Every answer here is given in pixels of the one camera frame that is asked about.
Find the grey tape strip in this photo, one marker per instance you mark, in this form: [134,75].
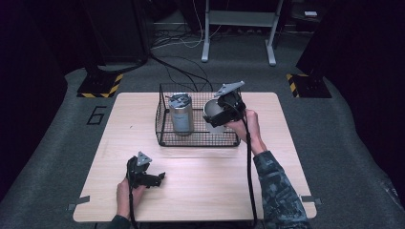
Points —
[310,199]
[81,201]

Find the small white box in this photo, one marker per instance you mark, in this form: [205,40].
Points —
[310,13]

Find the white metal stand frame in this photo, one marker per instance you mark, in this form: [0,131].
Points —
[242,18]

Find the person's right hand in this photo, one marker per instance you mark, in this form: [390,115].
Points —
[253,133]

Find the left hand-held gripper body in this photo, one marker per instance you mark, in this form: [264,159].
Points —
[135,175]

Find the steel tumbler with lid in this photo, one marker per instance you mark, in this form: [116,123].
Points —
[181,119]

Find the black cabinet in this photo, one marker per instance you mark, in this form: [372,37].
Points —
[117,28]

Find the stand base with hazard stripes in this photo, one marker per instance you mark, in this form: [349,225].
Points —
[310,86]
[95,86]

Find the person's left hand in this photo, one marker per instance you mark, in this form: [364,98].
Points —
[124,197]

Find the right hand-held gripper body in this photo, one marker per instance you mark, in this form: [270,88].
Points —
[232,108]

